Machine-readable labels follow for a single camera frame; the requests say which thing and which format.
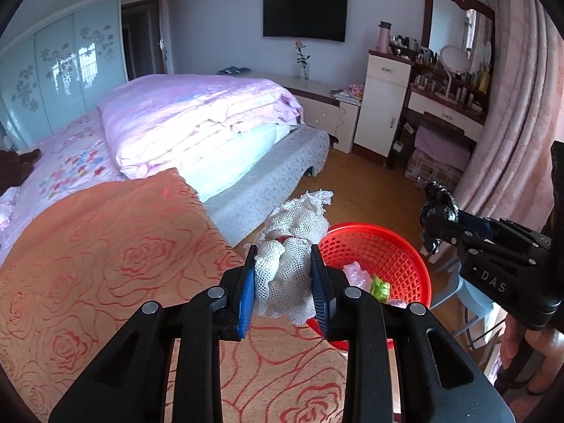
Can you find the glass door floral wardrobe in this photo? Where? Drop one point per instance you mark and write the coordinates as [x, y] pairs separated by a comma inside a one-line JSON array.
[[61, 75]]

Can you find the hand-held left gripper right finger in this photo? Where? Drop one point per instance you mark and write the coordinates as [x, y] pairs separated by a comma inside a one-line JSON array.
[[319, 295]]

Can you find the clear plastic bag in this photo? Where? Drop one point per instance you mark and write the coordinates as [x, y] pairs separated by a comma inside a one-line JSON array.
[[357, 273]]

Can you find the white room door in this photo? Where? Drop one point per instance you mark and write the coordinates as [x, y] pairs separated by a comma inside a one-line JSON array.
[[164, 31]]

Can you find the stool with purple cushion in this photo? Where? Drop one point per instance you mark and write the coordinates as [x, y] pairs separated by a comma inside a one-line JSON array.
[[440, 141]]

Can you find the small pile of pink items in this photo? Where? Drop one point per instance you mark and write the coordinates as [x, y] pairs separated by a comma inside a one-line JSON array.
[[356, 90]]

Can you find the round white makeup mirror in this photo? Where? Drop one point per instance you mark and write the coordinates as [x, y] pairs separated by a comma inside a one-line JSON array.
[[454, 58]]

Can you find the red plastic mesh basket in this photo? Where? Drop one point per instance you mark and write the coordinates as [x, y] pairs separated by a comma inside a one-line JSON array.
[[396, 251]]

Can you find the row of cosmetic bottles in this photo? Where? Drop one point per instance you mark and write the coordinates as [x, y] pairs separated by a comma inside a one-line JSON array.
[[467, 92]]

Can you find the orange rose patterned blanket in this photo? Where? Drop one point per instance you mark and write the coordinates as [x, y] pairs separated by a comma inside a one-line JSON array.
[[110, 273]]

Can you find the pink folded quilt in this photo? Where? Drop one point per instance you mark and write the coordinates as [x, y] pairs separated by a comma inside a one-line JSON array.
[[189, 110]]

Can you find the light blue plastic stool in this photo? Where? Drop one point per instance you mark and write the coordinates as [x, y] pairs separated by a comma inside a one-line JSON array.
[[478, 297]]

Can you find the dressing table with mirror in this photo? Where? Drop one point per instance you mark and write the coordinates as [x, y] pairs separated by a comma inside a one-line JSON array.
[[445, 116]]

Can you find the black plastic bag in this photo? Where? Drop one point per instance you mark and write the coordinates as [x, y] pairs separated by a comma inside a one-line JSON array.
[[438, 198]]

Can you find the pink floral bed sheet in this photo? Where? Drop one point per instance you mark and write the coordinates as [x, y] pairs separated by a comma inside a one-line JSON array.
[[66, 163]]

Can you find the pink thermos bottle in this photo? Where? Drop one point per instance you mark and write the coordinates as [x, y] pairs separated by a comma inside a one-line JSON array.
[[384, 37]]

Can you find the tall white cabinet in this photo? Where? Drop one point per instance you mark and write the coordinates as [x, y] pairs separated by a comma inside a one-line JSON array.
[[381, 110]]

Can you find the light blue folded quilt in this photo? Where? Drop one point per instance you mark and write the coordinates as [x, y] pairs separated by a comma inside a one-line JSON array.
[[238, 154]]

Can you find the low cream cabinet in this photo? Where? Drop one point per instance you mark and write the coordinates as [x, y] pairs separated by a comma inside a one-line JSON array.
[[326, 112]]

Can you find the green plastic wrapper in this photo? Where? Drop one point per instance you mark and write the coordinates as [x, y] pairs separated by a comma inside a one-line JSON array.
[[380, 288]]

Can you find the brown teddy bear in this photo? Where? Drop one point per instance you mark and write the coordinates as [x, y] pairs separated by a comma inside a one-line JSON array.
[[13, 169]]

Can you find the grey lace bed base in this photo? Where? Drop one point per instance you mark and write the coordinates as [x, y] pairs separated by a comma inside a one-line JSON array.
[[273, 176]]

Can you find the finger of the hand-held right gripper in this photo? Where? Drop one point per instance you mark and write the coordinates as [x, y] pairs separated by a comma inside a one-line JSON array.
[[449, 229], [478, 224]]

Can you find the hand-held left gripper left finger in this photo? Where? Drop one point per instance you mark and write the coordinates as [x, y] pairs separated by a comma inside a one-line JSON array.
[[246, 299]]

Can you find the pink curtain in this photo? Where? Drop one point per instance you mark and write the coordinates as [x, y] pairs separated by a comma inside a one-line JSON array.
[[520, 119]]

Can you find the person's right hand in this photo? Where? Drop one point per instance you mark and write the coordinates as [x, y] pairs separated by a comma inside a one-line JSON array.
[[548, 352]]

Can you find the patterned storage box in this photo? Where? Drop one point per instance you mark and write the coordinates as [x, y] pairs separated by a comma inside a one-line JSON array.
[[434, 167]]

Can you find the rose in glass vase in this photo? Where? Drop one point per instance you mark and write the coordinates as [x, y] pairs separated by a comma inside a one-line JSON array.
[[305, 72]]

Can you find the black wall television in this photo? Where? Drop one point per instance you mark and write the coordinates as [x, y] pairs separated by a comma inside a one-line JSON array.
[[304, 13]]

